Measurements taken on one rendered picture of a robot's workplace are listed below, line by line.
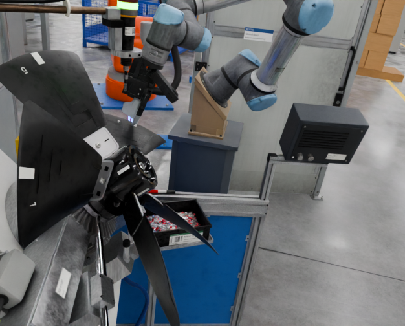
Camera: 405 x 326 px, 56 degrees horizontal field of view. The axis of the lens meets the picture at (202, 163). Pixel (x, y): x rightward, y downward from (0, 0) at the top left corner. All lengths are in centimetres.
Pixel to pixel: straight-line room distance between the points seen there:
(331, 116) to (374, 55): 768
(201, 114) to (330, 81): 160
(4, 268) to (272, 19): 240
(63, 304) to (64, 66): 55
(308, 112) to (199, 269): 82
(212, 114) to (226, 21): 122
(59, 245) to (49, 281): 9
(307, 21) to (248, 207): 72
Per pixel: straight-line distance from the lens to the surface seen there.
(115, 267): 102
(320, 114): 142
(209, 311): 193
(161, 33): 109
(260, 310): 230
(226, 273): 177
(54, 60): 100
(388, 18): 899
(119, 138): 111
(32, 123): 65
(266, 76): 147
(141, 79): 115
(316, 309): 242
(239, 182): 319
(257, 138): 304
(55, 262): 77
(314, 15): 127
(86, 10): 85
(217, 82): 162
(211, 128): 164
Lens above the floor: 165
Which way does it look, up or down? 27 degrees down
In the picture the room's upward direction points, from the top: 8 degrees clockwise
